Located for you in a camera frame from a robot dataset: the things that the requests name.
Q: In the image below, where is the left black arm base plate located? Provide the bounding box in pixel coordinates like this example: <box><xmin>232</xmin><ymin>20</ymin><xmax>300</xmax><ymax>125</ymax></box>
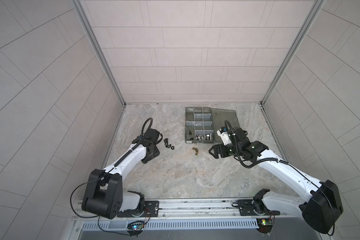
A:
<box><xmin>117</xmin><ymin>201</ymin><xmax>160</xmax><ymax>218</ymax></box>

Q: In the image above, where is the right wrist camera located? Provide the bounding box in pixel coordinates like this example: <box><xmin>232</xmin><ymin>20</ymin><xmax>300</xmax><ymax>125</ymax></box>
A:
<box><xmin>217</xmin><ymin>127</ymin><xmax>232</xmax><ymax>146</ymax></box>

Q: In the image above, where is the controller board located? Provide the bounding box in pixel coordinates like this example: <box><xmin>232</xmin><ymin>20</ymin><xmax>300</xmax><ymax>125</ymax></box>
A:
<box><xmin>256</xmin><ymin>218</ymin><xmax>274</xmax><ymax>234</ymax></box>
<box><xmin>127</xmin><ymin>221</ymin><xmax>145</xmax><ymax>237</ymax></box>

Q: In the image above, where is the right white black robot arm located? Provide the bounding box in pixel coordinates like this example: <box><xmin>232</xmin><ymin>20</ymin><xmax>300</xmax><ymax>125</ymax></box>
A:
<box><xmin>209</xmin><ymin>122</ymin><xmax>344</xmax><ymax>236</ymax></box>

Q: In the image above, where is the brass wing nuts pair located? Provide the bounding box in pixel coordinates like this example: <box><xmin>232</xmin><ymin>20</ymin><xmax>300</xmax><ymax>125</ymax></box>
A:
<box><xmin>192</xmin><ymin>147</ymin><xmax>199</xmax><ymax>156</ymax></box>

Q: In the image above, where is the right controller board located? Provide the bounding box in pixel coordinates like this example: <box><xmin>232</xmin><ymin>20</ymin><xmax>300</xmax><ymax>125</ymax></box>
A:
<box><xmin>256</xmin><ymin>218</ymin><xmax>274</xmax><ymax>234</ymax></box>

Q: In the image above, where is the left black cable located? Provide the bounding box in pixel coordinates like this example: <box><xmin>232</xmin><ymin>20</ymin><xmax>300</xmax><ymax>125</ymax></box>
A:
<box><xmin>113</xmin><ymin>117</ymin><xmax>154</xmax><ymax>167</ymax></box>

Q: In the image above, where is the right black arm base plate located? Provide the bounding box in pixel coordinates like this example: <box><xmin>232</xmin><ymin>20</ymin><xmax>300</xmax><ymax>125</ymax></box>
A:
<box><xmin>231</xmin><ymin>199</ymin><xmax>281</xmax><ymax>216</ymax></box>

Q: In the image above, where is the silver hex bolt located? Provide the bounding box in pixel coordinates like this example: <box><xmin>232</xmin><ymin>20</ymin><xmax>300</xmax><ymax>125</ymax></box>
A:
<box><xmin>195</xmin><ymin>135</ymin><xmax>212</xmax><ymax>141</ymax></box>

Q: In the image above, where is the clear compartment organizer box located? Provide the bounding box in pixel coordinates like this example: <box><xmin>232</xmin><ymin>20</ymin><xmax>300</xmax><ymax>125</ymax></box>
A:
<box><xmin>185</xmin><ymin>107</ymin><xmax>240</xmax><ymax>144</ymax></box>

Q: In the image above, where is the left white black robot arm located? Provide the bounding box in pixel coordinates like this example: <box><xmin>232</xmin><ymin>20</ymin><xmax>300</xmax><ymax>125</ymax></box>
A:
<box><xmin>82</xmin><ymin>129</ymin><xmax>162</xmax><ymax>220</ymax></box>

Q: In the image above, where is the left controller board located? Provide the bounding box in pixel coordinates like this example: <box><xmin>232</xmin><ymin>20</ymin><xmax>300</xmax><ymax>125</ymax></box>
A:
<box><xmin>127</xmin><ymin>221</ymin><xmax>145</xmax><ymax>237</ymax></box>

